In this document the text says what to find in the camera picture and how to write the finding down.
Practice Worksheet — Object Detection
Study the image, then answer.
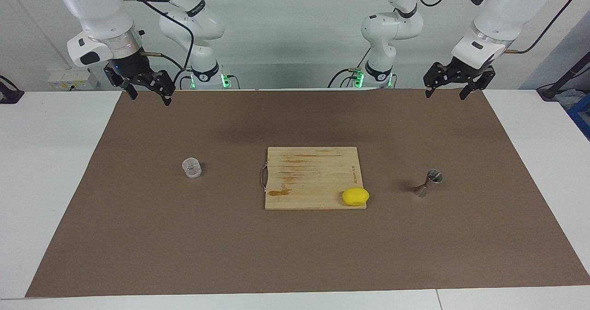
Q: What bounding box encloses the black clamp base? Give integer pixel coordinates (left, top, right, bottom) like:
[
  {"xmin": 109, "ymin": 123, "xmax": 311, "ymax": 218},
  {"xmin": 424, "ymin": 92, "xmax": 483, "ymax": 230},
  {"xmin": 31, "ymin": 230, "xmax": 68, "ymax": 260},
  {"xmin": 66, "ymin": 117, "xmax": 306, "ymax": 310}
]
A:
[{"xmin": 0, "ymin": 75, "xmax": 24, "ymax": 104}]

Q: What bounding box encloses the bamboo cutting board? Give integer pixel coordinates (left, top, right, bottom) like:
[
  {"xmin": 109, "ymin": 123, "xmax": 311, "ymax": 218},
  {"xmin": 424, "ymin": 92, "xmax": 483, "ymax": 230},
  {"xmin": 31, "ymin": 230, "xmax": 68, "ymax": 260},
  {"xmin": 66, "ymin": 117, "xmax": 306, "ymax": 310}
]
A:
[{"xmin": 265, "ymin": 146, "xmax": 368, "ymax": 210}]

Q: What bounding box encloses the yellow lemon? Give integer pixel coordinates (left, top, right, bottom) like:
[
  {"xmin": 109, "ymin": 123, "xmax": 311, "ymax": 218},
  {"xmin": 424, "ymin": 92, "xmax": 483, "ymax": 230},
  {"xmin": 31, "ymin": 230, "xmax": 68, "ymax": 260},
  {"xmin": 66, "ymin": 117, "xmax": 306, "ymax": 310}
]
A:
[{"xmin": 342, "ymin": 187, "xmax": 371, "ymax": 207}]

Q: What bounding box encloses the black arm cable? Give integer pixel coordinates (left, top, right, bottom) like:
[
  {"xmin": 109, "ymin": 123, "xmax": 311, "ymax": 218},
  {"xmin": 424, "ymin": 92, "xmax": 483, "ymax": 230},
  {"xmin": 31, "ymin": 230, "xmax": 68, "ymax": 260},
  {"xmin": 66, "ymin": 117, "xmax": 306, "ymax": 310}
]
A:
[
  {"xmin": 413, "ymin": 0, "xmax": 579, "ymax": 54},
  {"xmin": 119, "ymin": 0, "xmax": 195, "ymax": 71}
]

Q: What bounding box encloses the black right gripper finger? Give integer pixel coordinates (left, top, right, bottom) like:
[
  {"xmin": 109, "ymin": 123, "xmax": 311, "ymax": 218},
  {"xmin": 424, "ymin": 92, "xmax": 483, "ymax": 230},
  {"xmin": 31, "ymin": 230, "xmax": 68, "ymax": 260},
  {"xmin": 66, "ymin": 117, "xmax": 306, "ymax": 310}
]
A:
[
  {"xmin": 147, "ymin": 70, "xmax": 177, "ymax": 107},
  {"xmin": 104, "ymin": 65, "xmax": 139, "ymax": 101}
]

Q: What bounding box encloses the clear plastic cup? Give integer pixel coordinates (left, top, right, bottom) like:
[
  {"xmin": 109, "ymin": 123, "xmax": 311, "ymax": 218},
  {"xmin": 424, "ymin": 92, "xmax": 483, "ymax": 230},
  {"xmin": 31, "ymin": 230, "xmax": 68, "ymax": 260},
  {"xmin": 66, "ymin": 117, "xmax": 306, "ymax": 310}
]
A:
[{"xmin": 182, "ymin": 158, "xmax": 202, "ymax": 179}]

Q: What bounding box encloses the steel jigger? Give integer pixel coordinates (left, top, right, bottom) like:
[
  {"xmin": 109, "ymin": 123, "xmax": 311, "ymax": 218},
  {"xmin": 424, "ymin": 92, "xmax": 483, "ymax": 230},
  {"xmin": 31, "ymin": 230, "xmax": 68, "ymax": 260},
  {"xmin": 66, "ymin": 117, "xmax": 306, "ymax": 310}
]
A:
[{"xmin": 413, "ymin": 169, "xmax": 443, "ymax": 198}]

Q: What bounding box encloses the black base cable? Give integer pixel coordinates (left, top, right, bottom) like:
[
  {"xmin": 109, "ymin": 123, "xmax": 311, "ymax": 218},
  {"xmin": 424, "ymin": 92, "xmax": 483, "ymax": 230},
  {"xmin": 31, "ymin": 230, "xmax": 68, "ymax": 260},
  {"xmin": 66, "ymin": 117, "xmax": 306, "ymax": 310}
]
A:
[
  {"xmin": 327, "ymin": 68, "xmax": 359, "ymax": 88},
  {"xmin": 172, "ymin": 68, "xmax": 192, "ymax": 90}
]

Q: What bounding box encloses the white wall socket box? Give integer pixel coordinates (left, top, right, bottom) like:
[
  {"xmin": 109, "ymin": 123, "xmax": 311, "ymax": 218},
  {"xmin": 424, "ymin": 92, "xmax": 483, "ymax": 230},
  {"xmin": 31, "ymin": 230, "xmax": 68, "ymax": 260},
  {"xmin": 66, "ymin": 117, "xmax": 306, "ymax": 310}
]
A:
[{"xmin": 47, "ymin": 68, "xmax": 98, "ymax": 91}]

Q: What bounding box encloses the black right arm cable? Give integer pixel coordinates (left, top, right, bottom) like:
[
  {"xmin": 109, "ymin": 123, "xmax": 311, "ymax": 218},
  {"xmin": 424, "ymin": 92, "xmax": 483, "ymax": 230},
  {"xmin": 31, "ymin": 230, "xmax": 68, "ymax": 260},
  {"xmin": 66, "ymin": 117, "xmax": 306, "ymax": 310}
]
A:
[{"xmin": 119, "ymin": 0, "xmax": 195, "ymax": 71}]

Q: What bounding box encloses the clear plastic bag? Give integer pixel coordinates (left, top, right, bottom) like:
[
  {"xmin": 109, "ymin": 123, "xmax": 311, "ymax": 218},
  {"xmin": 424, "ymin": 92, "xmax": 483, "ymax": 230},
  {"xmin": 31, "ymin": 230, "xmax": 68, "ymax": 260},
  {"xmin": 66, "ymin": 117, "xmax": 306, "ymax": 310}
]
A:
[{"xmin": 555, "ymin": 89, "xmax": 584, "ymax": 110}]

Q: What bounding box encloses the black stand pole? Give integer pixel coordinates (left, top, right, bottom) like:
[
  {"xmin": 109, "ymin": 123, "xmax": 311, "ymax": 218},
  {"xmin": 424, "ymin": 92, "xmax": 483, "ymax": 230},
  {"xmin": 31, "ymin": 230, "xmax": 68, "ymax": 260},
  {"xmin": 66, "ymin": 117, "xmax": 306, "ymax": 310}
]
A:
[{"xmin": 537, "ymin": 52, "xmax": 590, "ymax": 101}]

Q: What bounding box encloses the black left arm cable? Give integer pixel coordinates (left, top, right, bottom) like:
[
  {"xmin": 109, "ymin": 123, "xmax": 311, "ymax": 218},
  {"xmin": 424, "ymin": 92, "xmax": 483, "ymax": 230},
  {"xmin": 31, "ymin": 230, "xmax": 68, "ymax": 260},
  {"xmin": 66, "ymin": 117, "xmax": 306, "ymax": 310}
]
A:
[{"xmin": 413, "ymin": 0, "xmax": 579, "ymax": 54}]

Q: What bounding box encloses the brown table mat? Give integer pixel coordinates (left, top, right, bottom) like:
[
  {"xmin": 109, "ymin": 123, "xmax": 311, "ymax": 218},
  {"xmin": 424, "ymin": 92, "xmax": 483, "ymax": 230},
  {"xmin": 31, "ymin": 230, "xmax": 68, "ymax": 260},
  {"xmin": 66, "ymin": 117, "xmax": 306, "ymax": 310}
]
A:
[{"xmin": 25, "ymin": 89, "xmax": 590, "ymax": 298}]

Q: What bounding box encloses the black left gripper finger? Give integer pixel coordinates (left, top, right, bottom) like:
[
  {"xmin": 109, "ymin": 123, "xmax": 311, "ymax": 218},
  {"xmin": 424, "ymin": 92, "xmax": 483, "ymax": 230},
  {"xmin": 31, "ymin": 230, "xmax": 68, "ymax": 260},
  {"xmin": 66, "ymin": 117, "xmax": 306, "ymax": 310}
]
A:
[
  {"xmin": 423, "ymin": 62, "xmax": 455, "ymax": 99},
  {"xmin": 459, "ymin": 68, "xmax": 496, "ymax": 101}
]

